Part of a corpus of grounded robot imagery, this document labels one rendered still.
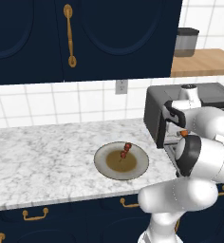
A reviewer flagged red kebab skewer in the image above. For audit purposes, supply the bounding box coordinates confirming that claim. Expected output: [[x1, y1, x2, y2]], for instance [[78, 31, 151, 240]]
[[118, 141, 133, 163]]

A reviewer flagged black toaster oven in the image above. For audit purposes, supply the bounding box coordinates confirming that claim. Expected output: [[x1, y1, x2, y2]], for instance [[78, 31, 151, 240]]
[[143, 82, 224, 150]]

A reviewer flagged navy upper cupboard door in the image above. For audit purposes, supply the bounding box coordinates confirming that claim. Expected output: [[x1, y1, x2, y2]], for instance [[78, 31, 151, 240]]
[[54, 0, 184, 83], [0, 0, 65, 85]]

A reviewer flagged grey plate with brown centre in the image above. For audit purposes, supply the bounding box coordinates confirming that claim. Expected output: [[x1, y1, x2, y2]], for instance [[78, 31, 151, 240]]
[[93, 140, 150, 181]]

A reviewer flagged navy drawer front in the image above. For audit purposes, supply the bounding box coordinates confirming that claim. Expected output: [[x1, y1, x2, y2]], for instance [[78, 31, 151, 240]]
[[69, 193, 150, 243], [0, 201, 74, 243]]

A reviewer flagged grey canister with black lid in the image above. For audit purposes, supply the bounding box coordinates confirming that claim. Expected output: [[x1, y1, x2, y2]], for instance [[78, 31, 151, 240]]
[[174, 27, 200, 58]]

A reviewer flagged wooden shelf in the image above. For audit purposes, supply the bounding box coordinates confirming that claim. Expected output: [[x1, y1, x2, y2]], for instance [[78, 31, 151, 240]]
[[170, 47, 224, 79]]

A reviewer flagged grey wall socket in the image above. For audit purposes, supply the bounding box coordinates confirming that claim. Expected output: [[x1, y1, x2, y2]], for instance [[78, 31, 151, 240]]
[[115, 79, 129, 96]]

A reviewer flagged brass cupboard door handle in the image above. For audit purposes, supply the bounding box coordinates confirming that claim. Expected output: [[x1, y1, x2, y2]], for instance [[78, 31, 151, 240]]
[[63, 3, 78, 68]]

